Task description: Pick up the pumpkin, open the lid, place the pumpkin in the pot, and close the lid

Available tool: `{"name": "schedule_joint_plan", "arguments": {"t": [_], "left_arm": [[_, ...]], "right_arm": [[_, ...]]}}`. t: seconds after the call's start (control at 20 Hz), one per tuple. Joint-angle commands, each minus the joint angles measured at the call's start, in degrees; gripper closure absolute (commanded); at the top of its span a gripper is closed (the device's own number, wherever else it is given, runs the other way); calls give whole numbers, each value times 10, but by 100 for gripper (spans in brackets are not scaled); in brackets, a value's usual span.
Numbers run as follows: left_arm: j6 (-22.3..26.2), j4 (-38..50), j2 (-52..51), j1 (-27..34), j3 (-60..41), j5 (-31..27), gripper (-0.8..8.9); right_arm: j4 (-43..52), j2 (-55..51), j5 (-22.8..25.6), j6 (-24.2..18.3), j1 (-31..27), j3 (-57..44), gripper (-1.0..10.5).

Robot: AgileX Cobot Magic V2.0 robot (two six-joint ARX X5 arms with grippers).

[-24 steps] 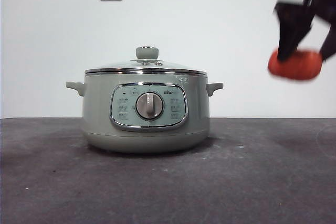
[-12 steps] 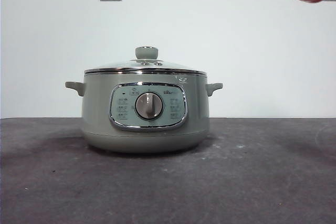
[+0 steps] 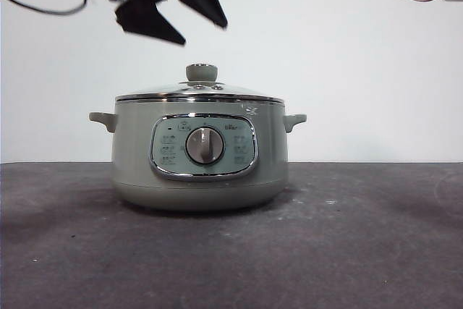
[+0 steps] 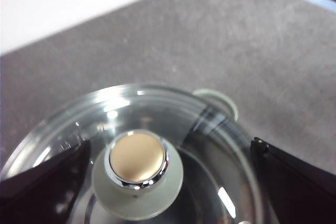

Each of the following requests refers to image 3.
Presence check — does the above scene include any pale green electric pot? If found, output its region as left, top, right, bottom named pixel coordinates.
left=88, top=100, right=307, bottom=213

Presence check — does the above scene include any glass lid with green knob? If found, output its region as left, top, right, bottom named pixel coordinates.
left=115, top=64, right=281, bottom=104

